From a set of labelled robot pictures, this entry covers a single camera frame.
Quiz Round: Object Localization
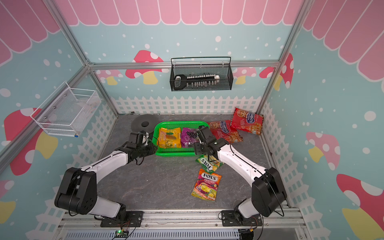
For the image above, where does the green plastic basket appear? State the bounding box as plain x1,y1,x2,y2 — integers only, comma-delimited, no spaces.
153,121,209,157

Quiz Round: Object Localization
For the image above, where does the white wire wall basket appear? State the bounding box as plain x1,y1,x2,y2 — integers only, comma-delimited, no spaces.
30,82,102,138

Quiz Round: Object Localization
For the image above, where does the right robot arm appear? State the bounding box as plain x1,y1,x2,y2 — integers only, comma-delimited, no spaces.
194,126,287,219

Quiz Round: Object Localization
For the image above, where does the red candy bag near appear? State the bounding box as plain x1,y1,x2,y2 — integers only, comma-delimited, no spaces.
208,120,244,144

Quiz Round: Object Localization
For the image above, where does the black socket bit holder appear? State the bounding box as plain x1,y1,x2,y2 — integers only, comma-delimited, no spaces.
174,75,220,91

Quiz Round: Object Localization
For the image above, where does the purple Lot 100 candy bag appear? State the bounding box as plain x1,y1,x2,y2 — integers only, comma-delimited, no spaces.
181,128,200,148

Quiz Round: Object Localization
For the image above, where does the red candy bag far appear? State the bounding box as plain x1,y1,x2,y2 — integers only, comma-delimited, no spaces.
231,108,264,135

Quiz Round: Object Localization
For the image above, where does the orange Fox's candy bag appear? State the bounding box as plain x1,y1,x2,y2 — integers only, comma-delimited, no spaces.
191,169,222,202

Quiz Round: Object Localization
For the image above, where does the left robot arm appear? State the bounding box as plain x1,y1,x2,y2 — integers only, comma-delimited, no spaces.
54,131,159,222

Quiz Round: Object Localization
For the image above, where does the small green circuit board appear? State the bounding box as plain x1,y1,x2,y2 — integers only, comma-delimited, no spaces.
114,230,130,239

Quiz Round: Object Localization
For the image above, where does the green Fox's candy bag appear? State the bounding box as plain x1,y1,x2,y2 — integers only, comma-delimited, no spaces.
196,155,224,174

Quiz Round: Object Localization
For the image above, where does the red candy bag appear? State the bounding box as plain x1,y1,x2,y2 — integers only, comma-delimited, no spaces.
231,108,264,135
208,120,244,144

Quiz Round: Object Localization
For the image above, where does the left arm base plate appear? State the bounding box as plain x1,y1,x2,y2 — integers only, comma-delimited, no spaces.
100,211,144,228

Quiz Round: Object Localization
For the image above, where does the yellow Lot 100 candy bag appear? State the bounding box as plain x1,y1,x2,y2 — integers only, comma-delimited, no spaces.
158,128,182,149

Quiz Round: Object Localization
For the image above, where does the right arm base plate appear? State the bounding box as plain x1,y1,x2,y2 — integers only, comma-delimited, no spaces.
218,210,263,228

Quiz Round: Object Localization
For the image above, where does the black wire wall basket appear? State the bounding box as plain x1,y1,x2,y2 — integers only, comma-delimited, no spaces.
170,57,234,92

